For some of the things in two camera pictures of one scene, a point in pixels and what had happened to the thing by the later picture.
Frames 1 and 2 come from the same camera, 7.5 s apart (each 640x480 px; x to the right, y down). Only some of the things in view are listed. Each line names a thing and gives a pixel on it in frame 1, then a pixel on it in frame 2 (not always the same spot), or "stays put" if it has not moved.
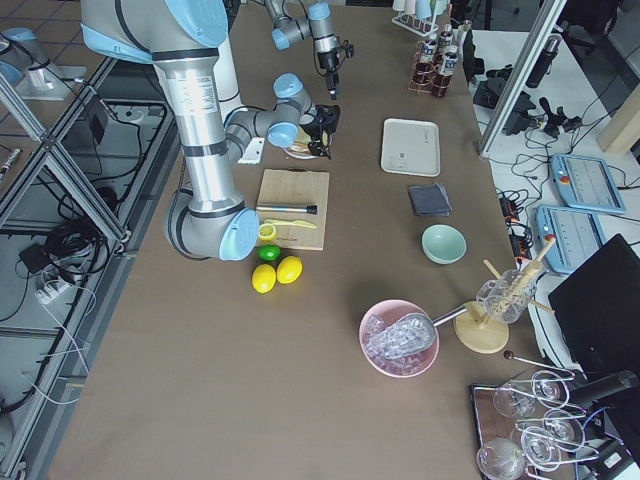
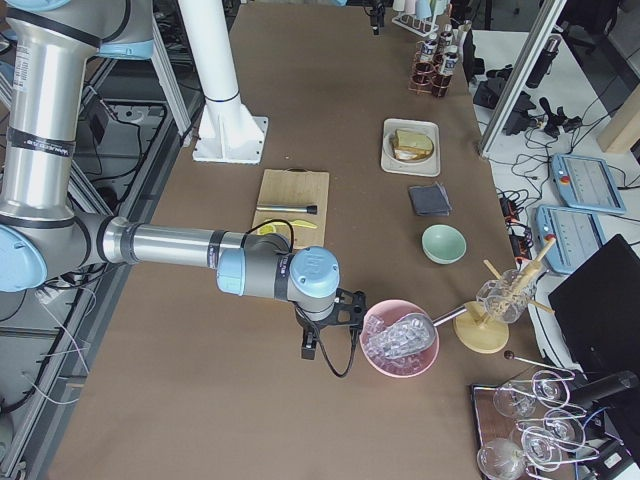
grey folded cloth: [430, 200] stays put
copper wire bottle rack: [425, 76] stays put
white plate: [305, 155] -> [409, 145]
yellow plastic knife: [290, 222] stays put
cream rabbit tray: [411, 147] stays put
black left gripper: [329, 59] -> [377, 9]
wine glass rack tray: [528, 427] stays put
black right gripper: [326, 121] -> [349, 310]
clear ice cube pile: [397, 347] stays put
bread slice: [303, 139] -> [408, 138]
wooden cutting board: [300, 187] stays put
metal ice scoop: [407, 335] stays put
